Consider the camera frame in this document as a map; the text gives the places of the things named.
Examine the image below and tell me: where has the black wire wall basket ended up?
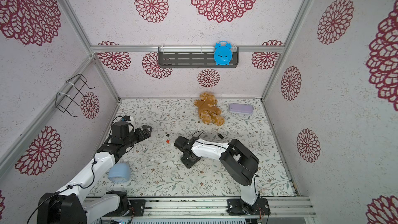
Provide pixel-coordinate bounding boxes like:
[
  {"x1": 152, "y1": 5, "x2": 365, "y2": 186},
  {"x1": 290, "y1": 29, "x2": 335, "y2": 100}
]
[{"x1": 55, "y1": 74, "x2": 95, "y2": 118}]

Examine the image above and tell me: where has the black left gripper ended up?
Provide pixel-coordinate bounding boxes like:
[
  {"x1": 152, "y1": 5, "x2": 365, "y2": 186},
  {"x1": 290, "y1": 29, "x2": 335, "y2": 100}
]
[{"x1": 123, "y1": 124, "x2": 152, "y2": 149}]

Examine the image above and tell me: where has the grey wall shelf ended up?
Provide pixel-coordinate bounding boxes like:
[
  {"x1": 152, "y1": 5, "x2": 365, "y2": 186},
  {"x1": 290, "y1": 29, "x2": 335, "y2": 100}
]
[{"x1": 158, "y1": 47, "x2": 239, "y2": 69}]

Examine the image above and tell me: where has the blue alarm clock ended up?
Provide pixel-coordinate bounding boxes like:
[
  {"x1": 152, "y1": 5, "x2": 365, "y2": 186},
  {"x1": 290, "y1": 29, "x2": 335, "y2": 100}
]
[{"x1": 214, "y1": 41, "x2": 233, "y2": 66}]

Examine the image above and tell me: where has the light blue cup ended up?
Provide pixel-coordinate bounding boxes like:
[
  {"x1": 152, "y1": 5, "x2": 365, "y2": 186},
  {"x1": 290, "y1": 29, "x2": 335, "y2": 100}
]
[{"x1": 108, "y1": 163, "x2": 131, "y2": 183}]

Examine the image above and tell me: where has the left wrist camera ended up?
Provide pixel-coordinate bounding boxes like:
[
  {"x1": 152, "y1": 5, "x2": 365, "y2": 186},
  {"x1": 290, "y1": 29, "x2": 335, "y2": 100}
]
[{"x1": 121, "y1": 115, "x2": 134, "y2": 123}]

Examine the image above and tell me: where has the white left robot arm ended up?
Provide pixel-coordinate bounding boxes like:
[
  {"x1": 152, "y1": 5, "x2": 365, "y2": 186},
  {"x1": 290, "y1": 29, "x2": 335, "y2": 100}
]
[{"x1": 34, "y1": 120, "x2": 152, "y2": 224}]

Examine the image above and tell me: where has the brown teddy bear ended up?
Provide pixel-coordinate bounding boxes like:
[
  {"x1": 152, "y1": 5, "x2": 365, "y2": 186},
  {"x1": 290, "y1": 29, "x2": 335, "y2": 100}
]
[{"x1": 194, "y1": 92, "x2": 225, "y2": 126}]

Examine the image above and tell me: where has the purple rectangular case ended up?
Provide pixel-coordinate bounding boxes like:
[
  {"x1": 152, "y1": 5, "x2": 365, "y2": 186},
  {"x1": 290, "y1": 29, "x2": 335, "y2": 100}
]
[{"x1": 229, "y1": 103, "x2": 254, "y2": 115}]

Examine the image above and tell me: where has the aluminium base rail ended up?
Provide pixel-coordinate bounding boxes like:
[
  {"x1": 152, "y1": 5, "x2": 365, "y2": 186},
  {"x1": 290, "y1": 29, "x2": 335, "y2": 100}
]
[{"x1": 93, "y1": 197, "x2": 317, "y2": 221}]

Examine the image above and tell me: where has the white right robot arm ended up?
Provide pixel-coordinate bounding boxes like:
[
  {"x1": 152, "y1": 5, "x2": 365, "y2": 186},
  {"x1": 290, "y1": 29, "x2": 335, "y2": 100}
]
[{"x1": 174, "y1": 136, "x2": 271, "y2": 216}]

